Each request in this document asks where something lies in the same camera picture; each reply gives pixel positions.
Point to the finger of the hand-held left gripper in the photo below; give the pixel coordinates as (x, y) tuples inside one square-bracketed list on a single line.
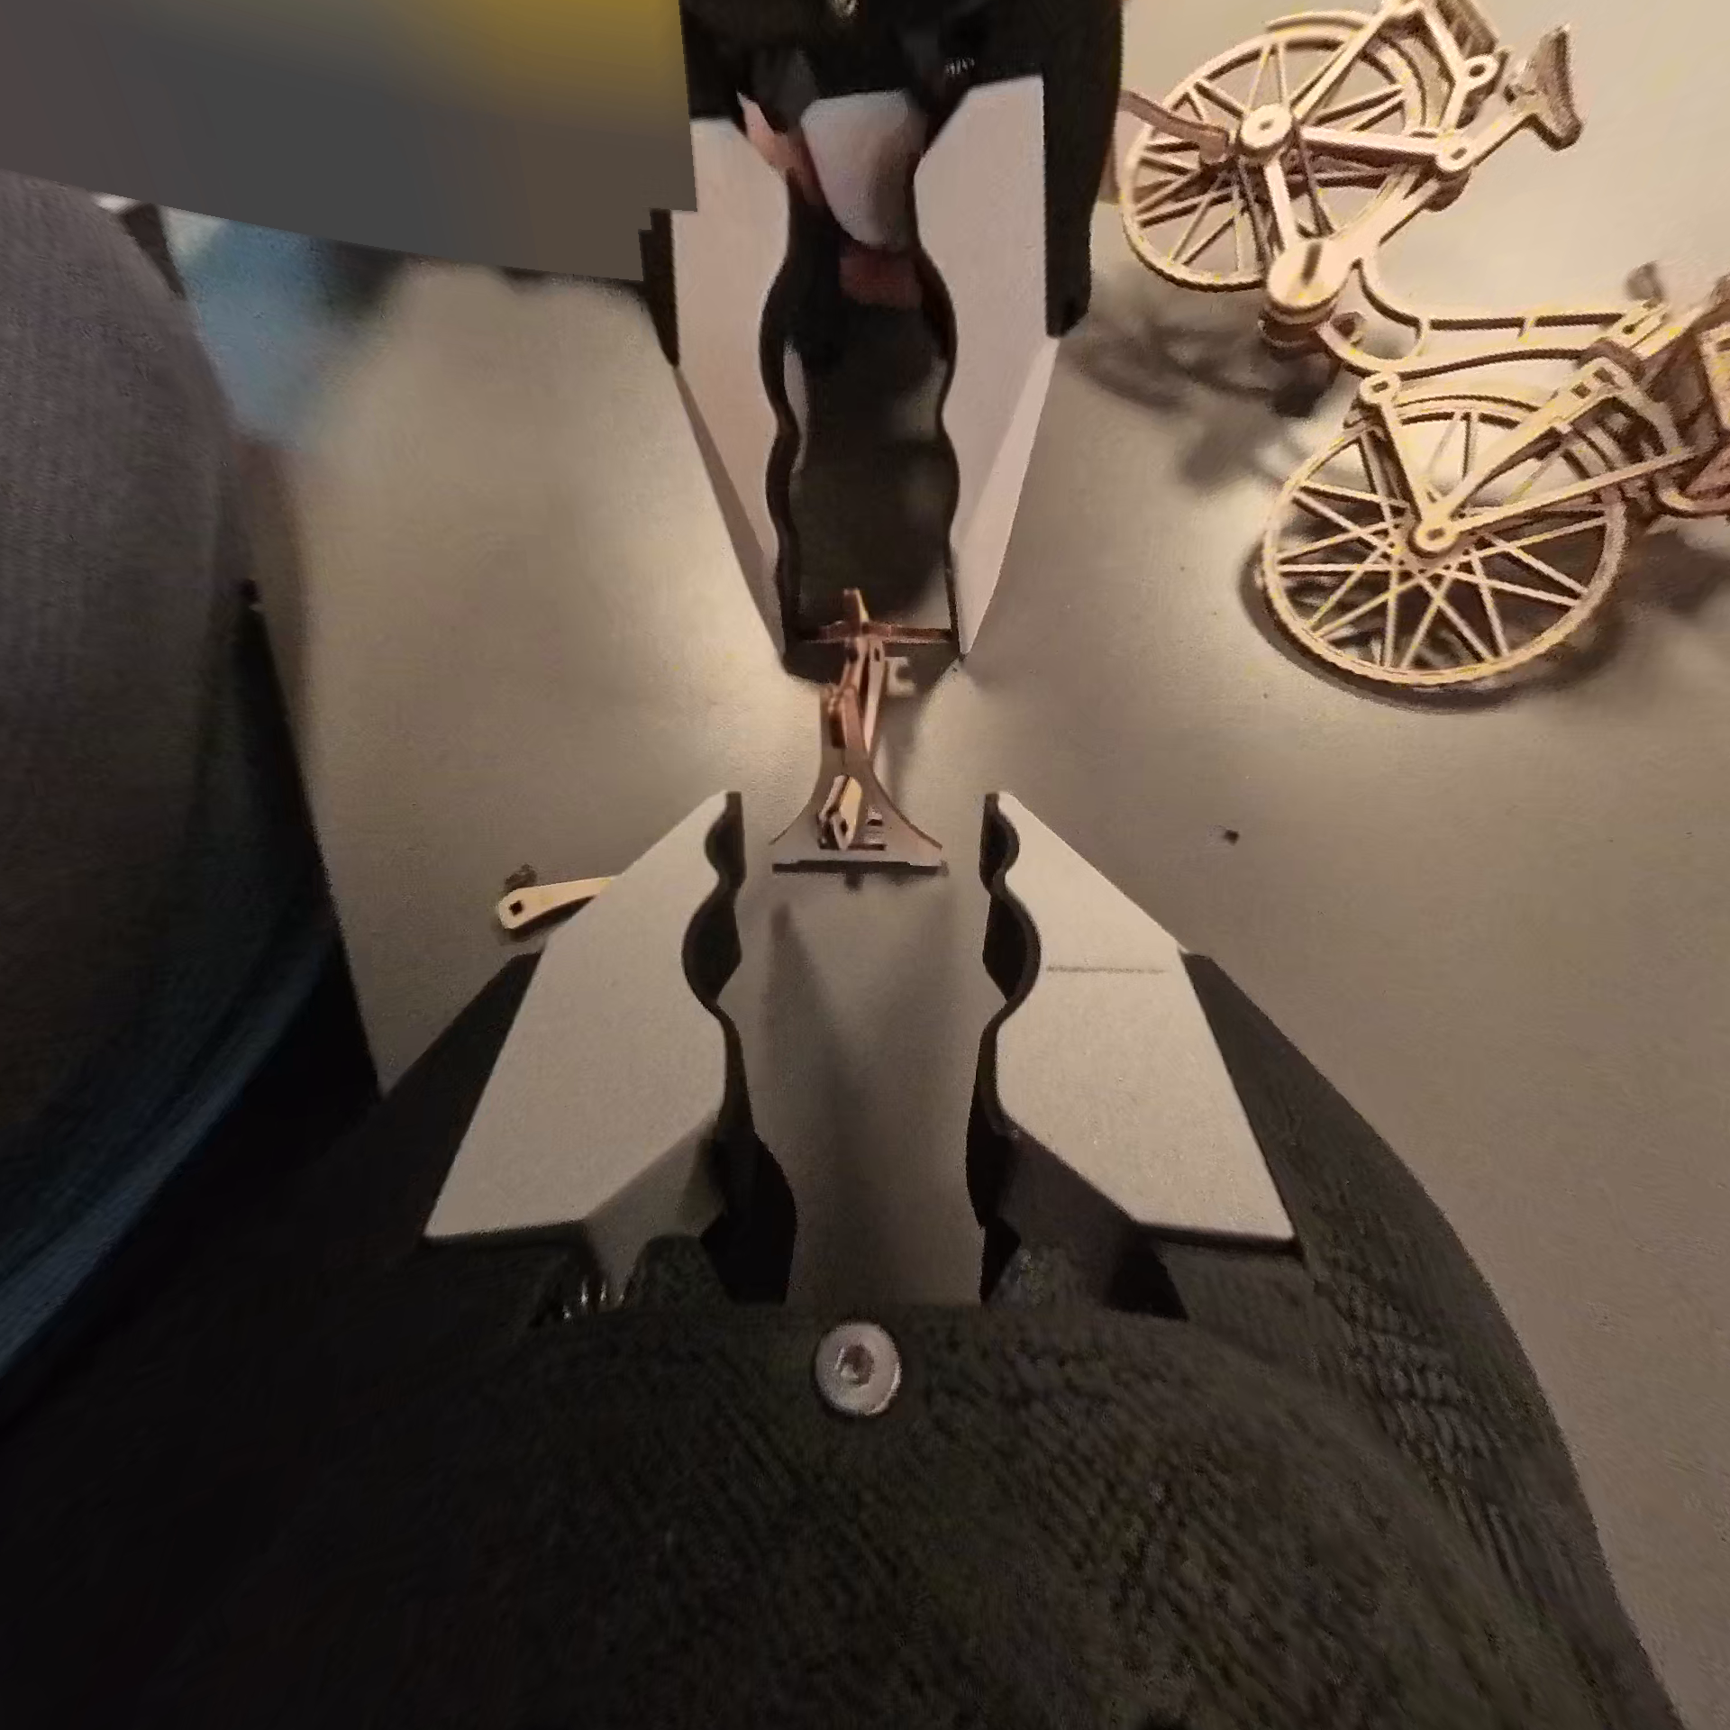
[(999, 271), (723, 339)]

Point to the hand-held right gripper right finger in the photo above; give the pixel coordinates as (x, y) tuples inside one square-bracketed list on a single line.
[(1135, 1095)]

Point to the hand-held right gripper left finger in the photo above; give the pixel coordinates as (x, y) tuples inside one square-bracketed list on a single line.
[(596, 1081)]

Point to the wooden model stand assembly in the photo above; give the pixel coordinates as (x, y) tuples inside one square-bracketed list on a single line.
[(845, 812)]

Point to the wooden bicycle model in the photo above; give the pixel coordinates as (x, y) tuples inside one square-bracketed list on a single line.
[(1272, 128)]

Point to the person's left hand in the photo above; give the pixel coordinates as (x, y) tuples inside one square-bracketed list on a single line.
[(878, 277)]

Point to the curved wooden strip part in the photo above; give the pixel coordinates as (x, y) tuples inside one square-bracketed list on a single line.
[(548, 899)]

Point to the person's dark trousers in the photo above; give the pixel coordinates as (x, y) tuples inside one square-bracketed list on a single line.
[(82, 1258)]

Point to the person's torso in knit sweater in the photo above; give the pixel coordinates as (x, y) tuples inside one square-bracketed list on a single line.
[(96, 609)]

